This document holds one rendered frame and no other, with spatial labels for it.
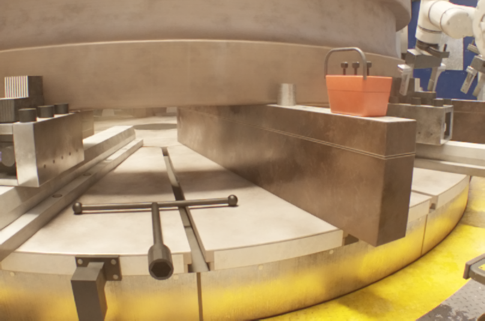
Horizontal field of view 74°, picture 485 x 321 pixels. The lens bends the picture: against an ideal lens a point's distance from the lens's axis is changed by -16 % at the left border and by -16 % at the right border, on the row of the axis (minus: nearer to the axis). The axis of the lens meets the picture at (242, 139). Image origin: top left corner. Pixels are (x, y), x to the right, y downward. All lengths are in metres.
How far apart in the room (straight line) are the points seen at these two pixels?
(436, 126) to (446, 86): 4.28
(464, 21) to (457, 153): 1.27
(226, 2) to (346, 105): 0.81
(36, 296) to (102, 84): 0.84
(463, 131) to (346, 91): 2.38
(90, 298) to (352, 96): 0.94
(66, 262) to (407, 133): 1.07
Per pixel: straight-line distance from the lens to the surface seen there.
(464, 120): 3.47
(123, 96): 1.53
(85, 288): 0.97
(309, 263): 1.30
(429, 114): 2.20
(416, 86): 2.38
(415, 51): 1.27
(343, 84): 1.20
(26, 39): 1.83
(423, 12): 1.23
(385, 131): 1.06
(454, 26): 1.11
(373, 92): 1.16
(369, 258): 1.49
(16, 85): 1.51
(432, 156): 2.31
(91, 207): 1.44
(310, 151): 1.35
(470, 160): 2.26
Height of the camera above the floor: 0.79
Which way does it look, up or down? 9 degrees down
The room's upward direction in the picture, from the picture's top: straight up
